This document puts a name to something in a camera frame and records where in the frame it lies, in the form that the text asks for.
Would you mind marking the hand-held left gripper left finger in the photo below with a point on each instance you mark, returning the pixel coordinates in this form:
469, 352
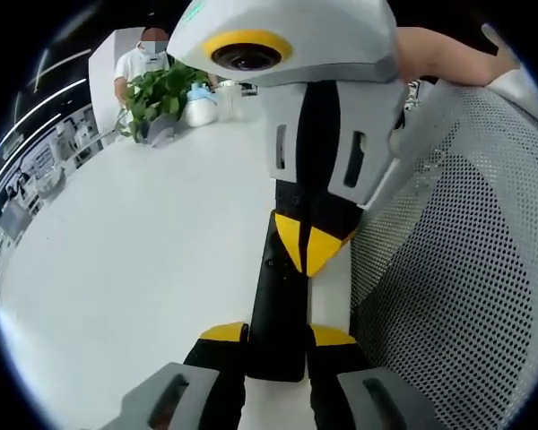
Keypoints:
206, 354

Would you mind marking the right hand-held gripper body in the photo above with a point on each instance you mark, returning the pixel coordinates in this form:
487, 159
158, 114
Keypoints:
318, 36

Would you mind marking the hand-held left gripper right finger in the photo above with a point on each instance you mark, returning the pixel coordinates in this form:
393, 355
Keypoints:
332, 358

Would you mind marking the black remote control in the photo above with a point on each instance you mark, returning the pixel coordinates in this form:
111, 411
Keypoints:
278, 322

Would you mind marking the clear plastic container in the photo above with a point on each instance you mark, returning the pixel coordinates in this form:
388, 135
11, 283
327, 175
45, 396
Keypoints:
229, 103

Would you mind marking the grey plant pot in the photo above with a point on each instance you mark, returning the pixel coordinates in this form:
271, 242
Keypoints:
161, 130

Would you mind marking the green potted plant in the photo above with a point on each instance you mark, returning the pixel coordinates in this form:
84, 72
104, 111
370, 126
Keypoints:
157, 96

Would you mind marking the grey mesh office chair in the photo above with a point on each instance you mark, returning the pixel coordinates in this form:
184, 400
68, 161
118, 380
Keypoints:
453, 269

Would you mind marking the grey bowl-shaped object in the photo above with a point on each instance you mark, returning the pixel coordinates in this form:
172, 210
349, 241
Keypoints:
51, 181

